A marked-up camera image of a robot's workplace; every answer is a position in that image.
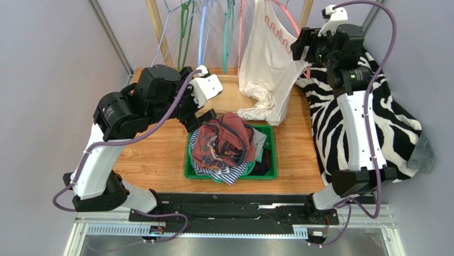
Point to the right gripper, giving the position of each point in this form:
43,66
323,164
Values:
300,45

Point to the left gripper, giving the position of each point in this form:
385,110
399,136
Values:
191,120

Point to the maroon tank top dark trim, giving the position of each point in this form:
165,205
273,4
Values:
224,142

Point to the light blue plastic hanger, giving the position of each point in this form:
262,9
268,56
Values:
204,30

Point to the blue white striped tank top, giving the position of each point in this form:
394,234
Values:
227,175

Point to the grey tank top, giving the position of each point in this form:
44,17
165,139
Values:
259,140

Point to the teal plastic hanger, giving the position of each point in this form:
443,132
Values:
228,34

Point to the thin pink wire hanger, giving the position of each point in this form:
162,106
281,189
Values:
241,30

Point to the navy tank top maroon trim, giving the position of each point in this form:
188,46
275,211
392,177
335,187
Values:
263,165

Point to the green plastic hanger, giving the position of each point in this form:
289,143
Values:
187,10

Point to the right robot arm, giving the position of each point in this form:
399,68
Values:
339,53

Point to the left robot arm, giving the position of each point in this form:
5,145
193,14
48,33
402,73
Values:
128,116

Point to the pink plastic hanger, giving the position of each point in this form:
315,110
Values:
307,71

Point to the wooden clothes rack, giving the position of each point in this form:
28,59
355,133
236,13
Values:
173,31

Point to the green plastic tray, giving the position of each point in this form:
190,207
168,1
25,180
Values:
269,144

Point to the zebra print blanket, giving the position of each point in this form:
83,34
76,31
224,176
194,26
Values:
402,140

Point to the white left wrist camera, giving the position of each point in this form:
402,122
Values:
205,87

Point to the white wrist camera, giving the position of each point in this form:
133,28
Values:
334,17
205,87

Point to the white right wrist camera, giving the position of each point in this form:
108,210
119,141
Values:
334,17

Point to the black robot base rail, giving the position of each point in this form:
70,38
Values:
218,216

